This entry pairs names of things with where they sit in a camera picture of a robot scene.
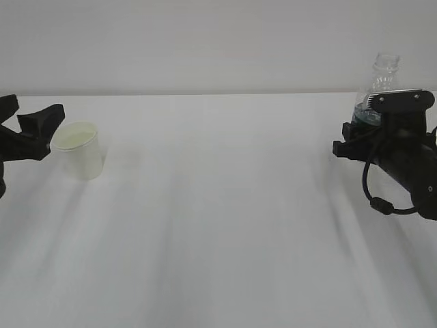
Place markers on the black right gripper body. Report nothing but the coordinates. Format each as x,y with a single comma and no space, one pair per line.
401,131

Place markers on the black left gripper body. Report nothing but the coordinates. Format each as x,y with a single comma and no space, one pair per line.
19,147

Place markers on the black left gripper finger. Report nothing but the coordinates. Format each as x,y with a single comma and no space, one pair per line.
8,107
42,125

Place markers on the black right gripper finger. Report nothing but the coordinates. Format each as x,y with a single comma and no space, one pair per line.
352,130

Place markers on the white paper cup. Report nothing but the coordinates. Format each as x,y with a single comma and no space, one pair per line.
79,147

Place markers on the clear green-label water bottle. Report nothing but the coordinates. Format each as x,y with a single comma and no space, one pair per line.
383,79

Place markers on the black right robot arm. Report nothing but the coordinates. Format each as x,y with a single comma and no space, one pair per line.
403,149

